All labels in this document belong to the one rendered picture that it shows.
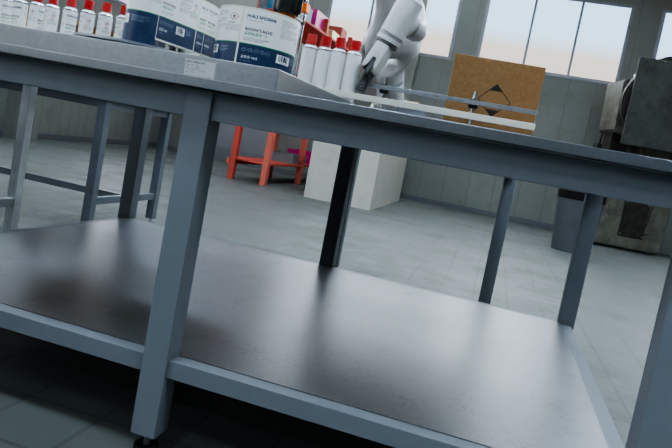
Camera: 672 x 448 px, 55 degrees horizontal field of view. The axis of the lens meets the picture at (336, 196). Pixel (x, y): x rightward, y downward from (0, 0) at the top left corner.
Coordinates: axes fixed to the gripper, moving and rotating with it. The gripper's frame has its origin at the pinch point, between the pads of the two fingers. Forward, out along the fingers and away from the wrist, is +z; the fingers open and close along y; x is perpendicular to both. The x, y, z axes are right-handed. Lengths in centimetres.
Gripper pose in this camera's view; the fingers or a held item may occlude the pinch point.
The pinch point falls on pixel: (362, 86)
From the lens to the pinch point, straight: 211.6
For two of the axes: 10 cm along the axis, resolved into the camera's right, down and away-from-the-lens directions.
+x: 8.3, 5.2, -2.0
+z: -5.0, 8.5, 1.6
